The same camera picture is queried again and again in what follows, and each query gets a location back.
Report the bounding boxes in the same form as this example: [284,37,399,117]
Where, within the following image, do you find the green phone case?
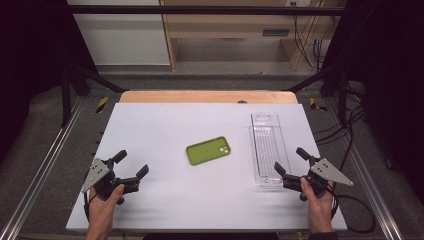
[185,135,232,167]

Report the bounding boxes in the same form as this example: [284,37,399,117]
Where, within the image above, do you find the black metal frame leg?
[285,64,350,126]
[60,62,130,128]

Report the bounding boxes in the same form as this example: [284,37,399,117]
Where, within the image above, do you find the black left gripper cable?
[83,190,99,223]

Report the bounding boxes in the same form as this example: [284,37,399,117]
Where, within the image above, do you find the person's right hand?
[299,176,336,222]

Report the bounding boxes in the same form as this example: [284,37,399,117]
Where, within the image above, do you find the person's left hand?
[87,184,126,221]

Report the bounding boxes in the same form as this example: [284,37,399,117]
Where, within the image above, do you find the wooden shelf unit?
[158,0,348,72]

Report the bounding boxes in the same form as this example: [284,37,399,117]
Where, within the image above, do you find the white cabinet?
[66,0,172,67]

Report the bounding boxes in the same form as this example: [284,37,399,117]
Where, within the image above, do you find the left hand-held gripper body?
[81,157,141,205]

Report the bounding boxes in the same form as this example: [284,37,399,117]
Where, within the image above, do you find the wooden table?
[118,89,300,105]

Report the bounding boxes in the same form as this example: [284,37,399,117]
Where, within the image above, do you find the clear plastic tray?
[249,111,292,188]

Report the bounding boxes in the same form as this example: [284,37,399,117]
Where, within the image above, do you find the black floor cables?
[313,83,368,175]

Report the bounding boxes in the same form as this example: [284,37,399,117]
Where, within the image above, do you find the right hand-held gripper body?
[282,156,355,202]

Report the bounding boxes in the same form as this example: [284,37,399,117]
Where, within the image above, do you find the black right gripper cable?
[329,186,377,234]

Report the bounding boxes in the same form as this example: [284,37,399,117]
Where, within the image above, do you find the black curtain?
[321,0,424,196]
[0,0,98,165]

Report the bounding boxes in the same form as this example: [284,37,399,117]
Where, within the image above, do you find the white table board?
[65,102,349,233]

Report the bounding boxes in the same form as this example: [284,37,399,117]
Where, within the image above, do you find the aluminium floor rail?
[0,96,86,240]
[324,99,405,240]

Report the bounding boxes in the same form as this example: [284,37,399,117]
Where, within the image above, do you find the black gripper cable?
[329,186,377,234]
[83,190,99,223]

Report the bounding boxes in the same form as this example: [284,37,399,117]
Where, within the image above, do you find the black hanging cables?
[289,1,338,72]

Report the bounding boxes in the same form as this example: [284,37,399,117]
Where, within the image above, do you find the yellow black tape marker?
[95,96,110,115]
[308,97,329,113]

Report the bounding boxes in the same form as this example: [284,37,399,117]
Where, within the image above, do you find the black horizontal frame bar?
[64,4,348,16]

